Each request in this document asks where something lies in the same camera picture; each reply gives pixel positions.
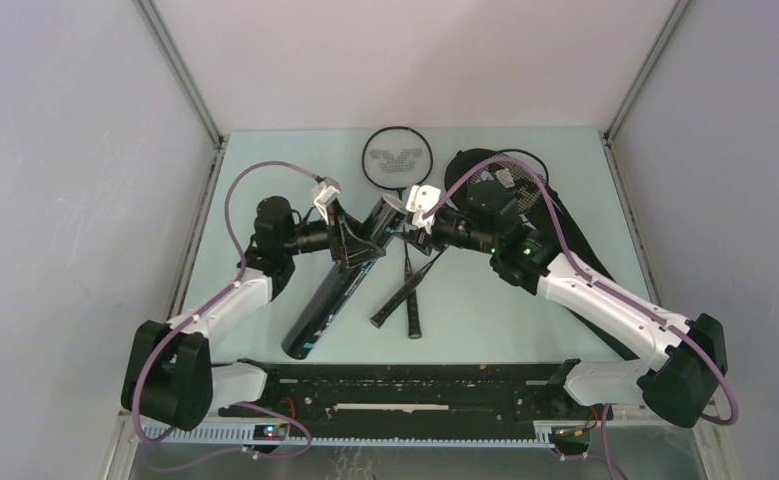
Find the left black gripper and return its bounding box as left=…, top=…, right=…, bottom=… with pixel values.
left=280, top=197, right=385, bottom=267

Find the black shuttlecock tube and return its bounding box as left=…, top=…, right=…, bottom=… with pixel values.
left=281, top=198, right=406, bottom=360

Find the black racket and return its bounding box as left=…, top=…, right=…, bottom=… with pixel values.
left=369, top=148, right=551, bottom=330
left=361, top=126, right=433, bottom=340

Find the black racket bag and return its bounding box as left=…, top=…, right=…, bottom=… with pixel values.
left=444, top=148, right=639, bottom=362

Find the white tube lid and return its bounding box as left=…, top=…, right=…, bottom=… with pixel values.
left=381, top=194, right=408, bottom=215

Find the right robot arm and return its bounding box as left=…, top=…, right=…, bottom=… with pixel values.
left=405, top=185, right=729, bottom=428

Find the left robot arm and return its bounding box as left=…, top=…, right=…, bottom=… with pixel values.
left=121, top=195, right=405, bottom=431

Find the left controller board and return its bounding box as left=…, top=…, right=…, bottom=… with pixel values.
left=252, top=423, right=289, bottom=442

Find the controller board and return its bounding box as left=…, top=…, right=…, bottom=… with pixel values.
left=550, top=428, right=591, bottom=443
left=252, top=423, right=289, bottom=442

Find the right controller board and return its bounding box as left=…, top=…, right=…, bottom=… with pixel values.
left=550, top=428, right=591, bottom=443

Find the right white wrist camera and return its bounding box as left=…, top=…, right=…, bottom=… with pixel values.
left=406, top=185, right=442, bottom=234

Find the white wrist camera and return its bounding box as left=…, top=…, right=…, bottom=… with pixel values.
left=311, top=177, right=341, bottom=224
left=406, top=185, right=442, bottom=234

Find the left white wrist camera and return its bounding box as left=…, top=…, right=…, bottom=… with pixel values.
left=311, top=177, right=341, bottom=224

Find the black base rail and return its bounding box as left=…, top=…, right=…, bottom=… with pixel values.
left=254, top=363, right=605, bottom=442

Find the right aluminium frame post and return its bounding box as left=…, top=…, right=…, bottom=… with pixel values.
left=602, top=0, right=695, bottom=144

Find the aluminium frame post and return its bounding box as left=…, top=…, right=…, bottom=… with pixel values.
left=602, top=0, right=695, bottom=144
left=131, top=0, right=225, bottom=148

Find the left aluminium frame post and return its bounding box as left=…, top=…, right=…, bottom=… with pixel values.
left=131, top=0, right=225, bottom=148

